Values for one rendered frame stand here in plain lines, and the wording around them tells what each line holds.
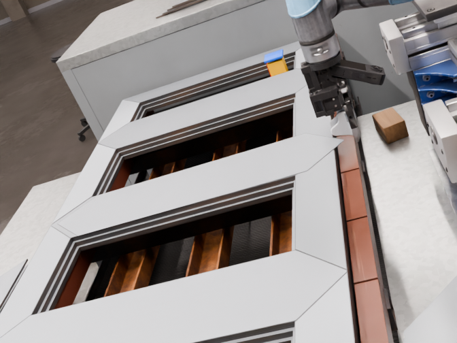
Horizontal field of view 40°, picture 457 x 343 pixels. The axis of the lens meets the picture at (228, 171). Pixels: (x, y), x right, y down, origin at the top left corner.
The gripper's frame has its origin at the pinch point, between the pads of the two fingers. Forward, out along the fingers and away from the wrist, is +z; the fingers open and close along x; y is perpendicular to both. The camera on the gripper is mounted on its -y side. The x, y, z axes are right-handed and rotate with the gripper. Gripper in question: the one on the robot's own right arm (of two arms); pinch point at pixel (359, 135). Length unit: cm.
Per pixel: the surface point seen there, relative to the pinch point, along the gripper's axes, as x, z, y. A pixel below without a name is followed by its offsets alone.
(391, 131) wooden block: -24.7, 14.4, -6.8
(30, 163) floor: -266, 85, 248
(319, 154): 2.8, 0.5, 9.2
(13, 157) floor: -290, 85, 273
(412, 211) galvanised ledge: 8.0, 17.7, -6.4
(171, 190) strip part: -0.8, 0.5, 46.3
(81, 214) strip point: -2, 0, 71
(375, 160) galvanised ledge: -18.1, 17.7, -1.1
